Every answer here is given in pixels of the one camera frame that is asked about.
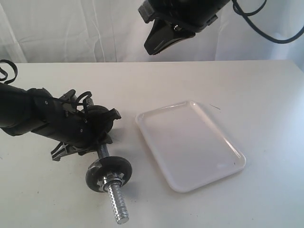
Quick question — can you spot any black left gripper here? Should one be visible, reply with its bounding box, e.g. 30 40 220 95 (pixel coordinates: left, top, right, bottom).
31 88 122 162

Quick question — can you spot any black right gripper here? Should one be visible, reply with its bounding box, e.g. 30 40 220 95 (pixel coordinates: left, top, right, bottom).
138 0 229 55

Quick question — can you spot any chrome threaded dumbbell bar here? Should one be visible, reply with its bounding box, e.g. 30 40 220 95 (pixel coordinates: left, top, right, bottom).
83 98 129 225

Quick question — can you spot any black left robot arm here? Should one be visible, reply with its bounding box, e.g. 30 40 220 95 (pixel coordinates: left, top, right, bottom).
0 84 121 161

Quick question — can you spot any white rectangular plastic tray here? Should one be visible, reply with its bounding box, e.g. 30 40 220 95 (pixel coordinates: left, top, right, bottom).
135 100 246 193

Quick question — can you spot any white backdrop curtain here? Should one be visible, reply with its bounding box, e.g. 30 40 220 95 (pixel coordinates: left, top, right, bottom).
0 0 304 67

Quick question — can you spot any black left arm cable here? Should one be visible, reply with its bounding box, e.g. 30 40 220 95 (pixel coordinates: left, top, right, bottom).
0 59 19 85

